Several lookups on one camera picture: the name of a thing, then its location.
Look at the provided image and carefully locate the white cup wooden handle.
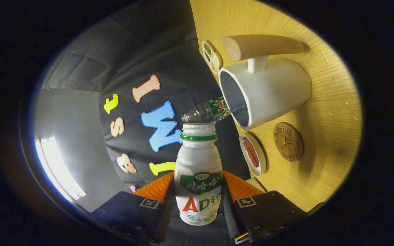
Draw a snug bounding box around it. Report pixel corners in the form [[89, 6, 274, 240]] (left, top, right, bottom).
[[218, 34, 312, 131]]

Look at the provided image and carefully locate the round white plate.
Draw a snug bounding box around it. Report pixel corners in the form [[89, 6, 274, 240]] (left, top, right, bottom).
[[239, 133, 267, 177]]

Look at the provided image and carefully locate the wooden table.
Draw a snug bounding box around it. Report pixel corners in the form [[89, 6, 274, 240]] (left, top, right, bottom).
[[189, 0, 362, 212]]

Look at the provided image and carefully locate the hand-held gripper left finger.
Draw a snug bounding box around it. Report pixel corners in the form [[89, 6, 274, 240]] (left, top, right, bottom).
[[91, 172, 176, 244]]

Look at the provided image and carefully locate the round cork coaster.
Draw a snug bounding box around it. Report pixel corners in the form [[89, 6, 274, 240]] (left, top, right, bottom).
[[273, 122, 304, 162]]

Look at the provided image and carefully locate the white divided tray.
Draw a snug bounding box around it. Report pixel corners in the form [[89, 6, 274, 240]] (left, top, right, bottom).
[[202, 41, 222, 75]]

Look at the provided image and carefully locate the clear plastic water bottle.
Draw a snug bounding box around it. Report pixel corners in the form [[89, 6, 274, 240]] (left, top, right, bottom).
[[181, 96, 233, 124]]

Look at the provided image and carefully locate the black backdrop cloth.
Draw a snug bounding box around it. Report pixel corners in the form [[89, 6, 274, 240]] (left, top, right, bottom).
[[41, 0, 252, 246]]

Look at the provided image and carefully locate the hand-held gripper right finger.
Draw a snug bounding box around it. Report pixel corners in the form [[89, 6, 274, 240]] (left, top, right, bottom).
[[222, 170, 308, 244]]

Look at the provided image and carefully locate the red sausage piece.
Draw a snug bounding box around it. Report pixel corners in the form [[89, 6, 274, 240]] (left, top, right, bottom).
[[242, 137, 260, 168]]

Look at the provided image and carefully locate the white juice bottle green label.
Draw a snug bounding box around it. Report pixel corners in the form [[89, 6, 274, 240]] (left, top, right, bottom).
[[174, 123, 223, 226]]

